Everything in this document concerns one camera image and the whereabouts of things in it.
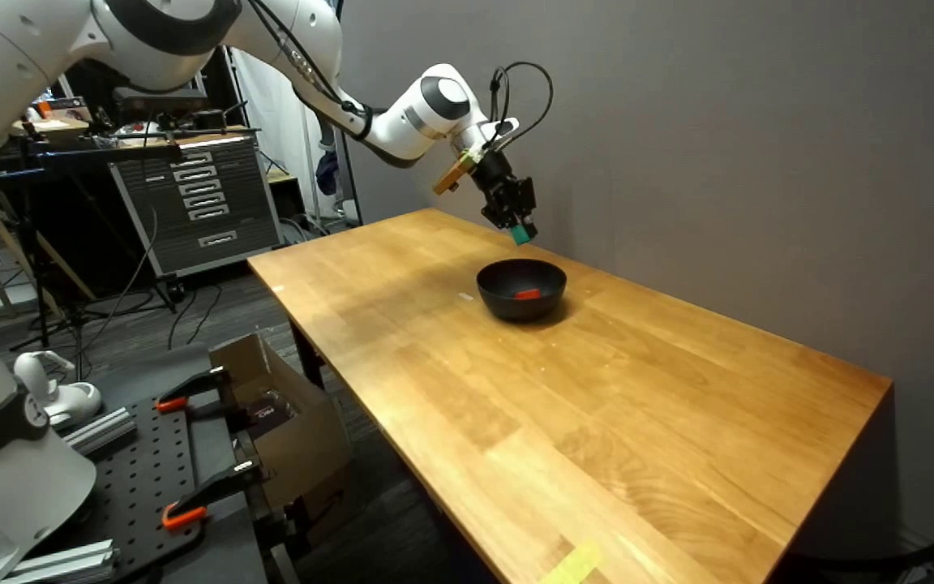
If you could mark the black bowl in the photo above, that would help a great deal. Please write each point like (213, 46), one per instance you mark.
(499, 297)

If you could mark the yellow tape strip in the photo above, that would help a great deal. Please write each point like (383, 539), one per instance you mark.
(576, 566)

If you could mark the yellow wrist camera mount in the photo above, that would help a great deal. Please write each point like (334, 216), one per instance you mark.
(455, 173)

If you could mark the white handheld device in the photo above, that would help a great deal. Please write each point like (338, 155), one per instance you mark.
(49, 383)

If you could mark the dark cluttered workbench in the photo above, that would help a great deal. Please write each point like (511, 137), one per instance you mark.
(55, 155)

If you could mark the green block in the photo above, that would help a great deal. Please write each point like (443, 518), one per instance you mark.
(524, 232)

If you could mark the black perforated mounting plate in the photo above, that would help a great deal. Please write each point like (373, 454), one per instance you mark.
(145, 474)

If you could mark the aluminium extrusion rail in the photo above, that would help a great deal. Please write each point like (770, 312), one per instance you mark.
(66, 561)
(99, 431)

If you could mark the grey white robot base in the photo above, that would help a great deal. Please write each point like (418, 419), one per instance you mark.
(13, 487)

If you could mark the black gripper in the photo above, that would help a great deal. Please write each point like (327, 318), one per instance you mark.
(503, 185)

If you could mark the orange block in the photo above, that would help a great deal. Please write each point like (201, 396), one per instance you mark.
(528, 293)

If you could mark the cardboard box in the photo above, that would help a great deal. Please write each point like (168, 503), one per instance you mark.
(305, 433)

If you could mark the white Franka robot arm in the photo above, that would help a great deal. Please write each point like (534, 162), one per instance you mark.
(13, 53)

